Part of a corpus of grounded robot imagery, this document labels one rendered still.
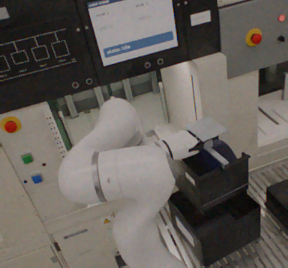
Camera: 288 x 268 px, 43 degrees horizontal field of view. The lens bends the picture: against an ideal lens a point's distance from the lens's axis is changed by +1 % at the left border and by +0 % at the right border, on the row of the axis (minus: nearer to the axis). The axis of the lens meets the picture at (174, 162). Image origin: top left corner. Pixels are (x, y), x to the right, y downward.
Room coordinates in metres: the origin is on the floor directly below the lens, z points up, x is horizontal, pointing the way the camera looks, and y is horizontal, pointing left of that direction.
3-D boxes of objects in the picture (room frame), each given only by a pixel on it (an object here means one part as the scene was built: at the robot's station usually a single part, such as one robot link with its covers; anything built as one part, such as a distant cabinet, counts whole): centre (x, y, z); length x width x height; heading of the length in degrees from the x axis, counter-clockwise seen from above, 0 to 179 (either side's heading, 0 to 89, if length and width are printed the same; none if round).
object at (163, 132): (1.58, 0.08, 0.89); 0.22 x 0.21 x 0.04; 14
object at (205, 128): (1.03, -0.12, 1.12); 0.24 x 0.20 x 0.32; 23
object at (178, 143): (0.99, -0.02, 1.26); 0.11 x 0.10 x 0.07; 113
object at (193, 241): (1.03, -0.12, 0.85); 0.28 x 0.28 x 0.17; 23
